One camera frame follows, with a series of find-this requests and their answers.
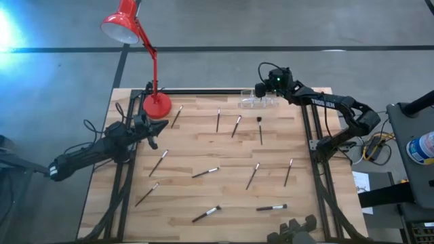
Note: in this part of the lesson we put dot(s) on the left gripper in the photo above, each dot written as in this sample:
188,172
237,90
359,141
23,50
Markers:
146,132

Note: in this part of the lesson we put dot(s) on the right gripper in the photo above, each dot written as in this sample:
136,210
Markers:
281,92

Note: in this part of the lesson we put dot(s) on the thin black makeup brush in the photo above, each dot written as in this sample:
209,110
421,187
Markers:
177,116
252,176
158,163
146,194
218,120
236,126
288,172

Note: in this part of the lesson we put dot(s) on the makeup brush black head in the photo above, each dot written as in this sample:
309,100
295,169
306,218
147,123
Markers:
260,131

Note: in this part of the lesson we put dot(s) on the makeup brush long silver ferrule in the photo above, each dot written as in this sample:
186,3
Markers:
205,172

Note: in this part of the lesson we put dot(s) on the thick makeup brush dark head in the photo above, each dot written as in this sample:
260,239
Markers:
271,207
206,213

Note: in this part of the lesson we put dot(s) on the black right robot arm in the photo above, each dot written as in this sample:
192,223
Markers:
339,101

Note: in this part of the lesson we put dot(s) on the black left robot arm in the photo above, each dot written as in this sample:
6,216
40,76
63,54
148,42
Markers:
88,152

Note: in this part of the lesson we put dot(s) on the clear acrylic brush organizer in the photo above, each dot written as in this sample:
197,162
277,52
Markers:
249,101

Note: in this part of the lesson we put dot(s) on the red desk lamp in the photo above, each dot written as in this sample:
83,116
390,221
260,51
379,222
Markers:
157,105

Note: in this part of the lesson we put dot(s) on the dark metal stand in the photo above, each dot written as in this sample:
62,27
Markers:
23,162

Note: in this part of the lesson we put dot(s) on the white paper sheet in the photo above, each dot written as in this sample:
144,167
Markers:
361,179

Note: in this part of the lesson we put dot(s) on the grey cart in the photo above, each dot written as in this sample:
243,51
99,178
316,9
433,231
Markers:
400,135

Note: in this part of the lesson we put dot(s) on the black pole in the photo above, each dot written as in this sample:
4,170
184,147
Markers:
418,103

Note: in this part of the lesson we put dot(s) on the black cart bar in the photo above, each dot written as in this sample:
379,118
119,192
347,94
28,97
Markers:
386,194

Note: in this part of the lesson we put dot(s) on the white blue wipes canister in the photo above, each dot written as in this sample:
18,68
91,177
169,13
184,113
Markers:
422,148

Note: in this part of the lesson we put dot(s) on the black electronics box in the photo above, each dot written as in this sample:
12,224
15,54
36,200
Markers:
422,234

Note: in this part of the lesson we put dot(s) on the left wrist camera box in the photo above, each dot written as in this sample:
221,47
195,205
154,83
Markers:
140,120

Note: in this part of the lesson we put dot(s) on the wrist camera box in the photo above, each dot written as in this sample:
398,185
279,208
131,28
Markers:
140,120
279,76

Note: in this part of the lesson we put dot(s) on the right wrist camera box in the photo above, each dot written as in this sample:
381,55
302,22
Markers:
279,76

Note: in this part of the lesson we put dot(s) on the black aluminium extrusion frame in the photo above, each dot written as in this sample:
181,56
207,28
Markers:
203,91

